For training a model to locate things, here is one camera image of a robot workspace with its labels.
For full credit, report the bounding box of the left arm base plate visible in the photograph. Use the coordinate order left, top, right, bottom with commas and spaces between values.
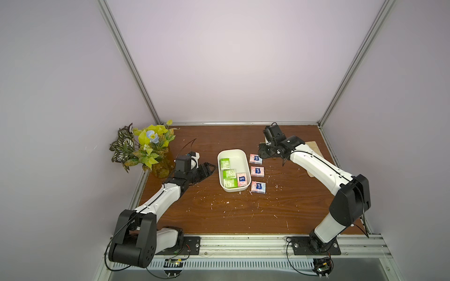
155, 236, 201, 256

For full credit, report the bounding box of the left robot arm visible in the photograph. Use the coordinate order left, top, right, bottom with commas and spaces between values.
104, 152, 217, 268

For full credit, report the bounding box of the beige work glove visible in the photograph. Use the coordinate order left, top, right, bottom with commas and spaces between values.
304, 141, 324, 179

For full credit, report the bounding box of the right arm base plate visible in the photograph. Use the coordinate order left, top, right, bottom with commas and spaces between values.
290, 236, 342, 256

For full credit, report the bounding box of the pink tissue pack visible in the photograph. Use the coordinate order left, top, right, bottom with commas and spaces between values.
249, 154, 263, 165
251, 181, 266, 194
236, 173, 248, 187
250, 166, 265, 177

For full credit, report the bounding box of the green tissue pack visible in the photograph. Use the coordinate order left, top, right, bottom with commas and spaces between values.
219, 158, 231, 170
223, 178, 239, 189
222, 169, 237, 179

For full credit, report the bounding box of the aluminium front rail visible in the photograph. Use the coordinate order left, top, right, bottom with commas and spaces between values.
184, 234, 392, 258

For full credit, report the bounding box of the left circuit board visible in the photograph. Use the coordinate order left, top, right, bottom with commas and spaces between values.
163, 259, 185, 279

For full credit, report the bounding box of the right circuit board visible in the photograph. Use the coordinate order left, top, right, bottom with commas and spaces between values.
312, 257, 334, 278

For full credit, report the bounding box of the white storage box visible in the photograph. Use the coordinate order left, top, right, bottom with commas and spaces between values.
217, 149, 251, 193

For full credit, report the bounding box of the circuit board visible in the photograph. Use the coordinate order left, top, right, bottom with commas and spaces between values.
312, 257, 334, 278
163, 259, 185, 279

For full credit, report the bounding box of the artificial plant in vase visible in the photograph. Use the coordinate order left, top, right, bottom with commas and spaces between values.
109, 120, 176, 179

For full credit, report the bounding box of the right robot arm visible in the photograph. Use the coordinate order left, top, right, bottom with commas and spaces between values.
258, 122, 371, 254

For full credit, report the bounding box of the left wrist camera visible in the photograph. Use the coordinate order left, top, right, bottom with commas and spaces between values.
189, 151, 200, 169

